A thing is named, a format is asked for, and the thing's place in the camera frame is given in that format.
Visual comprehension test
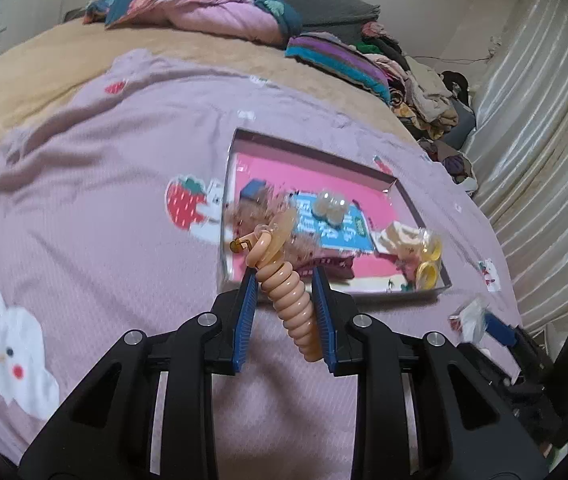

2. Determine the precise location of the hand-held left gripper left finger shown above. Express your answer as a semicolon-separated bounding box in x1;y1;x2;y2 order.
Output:
16;270;259;480

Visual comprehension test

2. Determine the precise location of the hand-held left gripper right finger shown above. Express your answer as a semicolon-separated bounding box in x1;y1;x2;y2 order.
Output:
311;266;550;480

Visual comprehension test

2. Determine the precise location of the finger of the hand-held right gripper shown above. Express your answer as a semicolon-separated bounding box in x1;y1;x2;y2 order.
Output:
483;310;555;383

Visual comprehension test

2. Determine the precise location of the small white packet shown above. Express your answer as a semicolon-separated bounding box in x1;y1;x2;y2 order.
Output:
448;296;490;346

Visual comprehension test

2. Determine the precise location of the peach spiral hair tie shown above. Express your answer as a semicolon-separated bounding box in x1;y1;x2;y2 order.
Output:
229;210;325;363

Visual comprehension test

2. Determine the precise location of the bag of yellow rings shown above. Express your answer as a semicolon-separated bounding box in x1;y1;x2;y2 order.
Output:
411;230;445;291

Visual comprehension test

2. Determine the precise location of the floral fabric scrunchie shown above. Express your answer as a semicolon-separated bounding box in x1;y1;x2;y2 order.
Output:
226;187;325;271

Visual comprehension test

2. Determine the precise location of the cream scrunchie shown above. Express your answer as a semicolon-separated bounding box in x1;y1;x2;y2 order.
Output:
376;221;427;261

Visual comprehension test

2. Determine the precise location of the clear bead hair tie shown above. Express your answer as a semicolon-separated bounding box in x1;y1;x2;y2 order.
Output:
311;189;349;226

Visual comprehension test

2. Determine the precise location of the shallow pink box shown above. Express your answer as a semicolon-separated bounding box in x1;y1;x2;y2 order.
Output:
218;127;454;306

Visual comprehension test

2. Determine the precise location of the dark red scrunchie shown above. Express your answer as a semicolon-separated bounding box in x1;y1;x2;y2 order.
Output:
309;252;357;281

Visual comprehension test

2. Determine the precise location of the blue printed card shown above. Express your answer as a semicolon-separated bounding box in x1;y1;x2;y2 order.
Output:
289;190;375;253

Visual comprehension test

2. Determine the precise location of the dark blue small item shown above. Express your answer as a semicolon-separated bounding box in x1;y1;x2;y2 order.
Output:
239;180;269;201

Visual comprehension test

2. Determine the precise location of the purple strawberry blanket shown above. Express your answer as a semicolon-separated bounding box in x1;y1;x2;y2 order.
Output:
0;50;525;466

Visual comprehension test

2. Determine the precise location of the cream curtain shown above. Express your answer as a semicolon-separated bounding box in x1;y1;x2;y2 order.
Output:
464;0;568;331

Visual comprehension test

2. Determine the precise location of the pile of clothes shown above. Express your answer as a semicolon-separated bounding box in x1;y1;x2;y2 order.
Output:
359;20;477;141

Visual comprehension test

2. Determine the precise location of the black cloth item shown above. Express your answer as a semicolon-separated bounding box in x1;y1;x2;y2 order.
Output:
439;71;471;97

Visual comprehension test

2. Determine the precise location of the striped pillow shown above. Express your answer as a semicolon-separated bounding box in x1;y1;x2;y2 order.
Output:
284;32;395;106

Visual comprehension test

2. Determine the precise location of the blue strawberry quilt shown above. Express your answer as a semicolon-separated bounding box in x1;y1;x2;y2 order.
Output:
84;0;305;51

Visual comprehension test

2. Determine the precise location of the beige bed sheet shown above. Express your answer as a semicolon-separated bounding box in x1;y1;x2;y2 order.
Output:
0;15;415;196

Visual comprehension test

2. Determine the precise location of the black wall cable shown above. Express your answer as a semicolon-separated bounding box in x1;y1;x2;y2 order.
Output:
409;35;500;66

